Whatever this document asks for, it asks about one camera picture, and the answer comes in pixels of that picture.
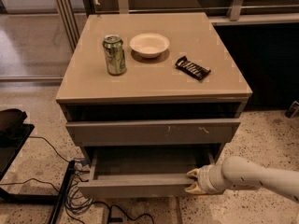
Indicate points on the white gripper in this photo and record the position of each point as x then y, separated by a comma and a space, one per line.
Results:
205, 180

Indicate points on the grey drawer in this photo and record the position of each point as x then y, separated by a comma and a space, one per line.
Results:
152, 132
140, 172

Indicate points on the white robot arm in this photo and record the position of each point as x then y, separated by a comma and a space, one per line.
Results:
237, 173

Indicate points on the grey top drawer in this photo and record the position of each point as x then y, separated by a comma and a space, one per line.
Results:
152, 132

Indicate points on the grey drawer cabinet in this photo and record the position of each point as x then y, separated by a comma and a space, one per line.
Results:
152, 89

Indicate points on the black snack bar wrapper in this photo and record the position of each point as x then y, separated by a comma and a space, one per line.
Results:
192, 69

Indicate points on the dark object on floor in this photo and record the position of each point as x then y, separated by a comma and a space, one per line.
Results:
292, 110

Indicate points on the white bowl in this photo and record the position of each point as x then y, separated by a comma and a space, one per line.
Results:
149, 45

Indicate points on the green soda can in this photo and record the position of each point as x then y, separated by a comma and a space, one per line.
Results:
114, 54

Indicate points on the metal railing frame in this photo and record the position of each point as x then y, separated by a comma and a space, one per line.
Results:
221, 12

